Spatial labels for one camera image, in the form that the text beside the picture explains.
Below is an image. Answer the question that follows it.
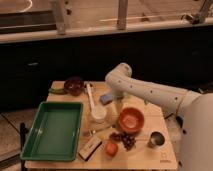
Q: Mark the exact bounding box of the blue sponge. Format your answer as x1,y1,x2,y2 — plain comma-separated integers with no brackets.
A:
99,93,114,105

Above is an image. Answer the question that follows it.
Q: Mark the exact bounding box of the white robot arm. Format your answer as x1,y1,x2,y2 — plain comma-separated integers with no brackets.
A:
105,63,213,171

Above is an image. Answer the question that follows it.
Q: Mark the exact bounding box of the green plastic tray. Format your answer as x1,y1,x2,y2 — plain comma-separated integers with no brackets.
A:
21,102,83,162

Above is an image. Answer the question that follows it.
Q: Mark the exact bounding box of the green translucent cup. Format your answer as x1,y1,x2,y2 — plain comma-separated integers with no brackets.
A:
123,93,131,101

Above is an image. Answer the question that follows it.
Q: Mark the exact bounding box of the white cup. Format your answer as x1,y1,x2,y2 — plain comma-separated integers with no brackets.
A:
91,106,107,123

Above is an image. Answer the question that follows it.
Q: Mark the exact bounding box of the orange bowl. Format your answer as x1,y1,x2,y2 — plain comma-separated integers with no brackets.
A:
118,107,145,133

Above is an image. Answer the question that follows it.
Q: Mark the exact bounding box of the bunch of dark grapes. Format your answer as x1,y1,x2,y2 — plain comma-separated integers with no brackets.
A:
110,132,136,150

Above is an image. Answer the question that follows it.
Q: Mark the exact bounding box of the metal spoon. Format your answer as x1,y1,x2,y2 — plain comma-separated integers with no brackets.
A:
83,125,115,137

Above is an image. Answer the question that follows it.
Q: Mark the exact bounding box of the orange fruit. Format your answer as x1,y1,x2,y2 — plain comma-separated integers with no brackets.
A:
105,142,118,157

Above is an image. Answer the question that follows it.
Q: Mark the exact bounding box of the dark red bowl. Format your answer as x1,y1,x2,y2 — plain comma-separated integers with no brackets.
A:
64,77,84,96

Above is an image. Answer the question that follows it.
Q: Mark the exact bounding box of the metal cup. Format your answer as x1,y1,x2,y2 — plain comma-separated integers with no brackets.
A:
148,131,165,148

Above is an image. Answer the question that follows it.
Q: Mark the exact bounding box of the wooden block eraser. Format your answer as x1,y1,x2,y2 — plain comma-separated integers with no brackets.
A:
78,136,102,161

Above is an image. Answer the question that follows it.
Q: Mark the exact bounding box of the green chili pepper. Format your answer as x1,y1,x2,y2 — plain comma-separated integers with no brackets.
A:
48,88,67,95

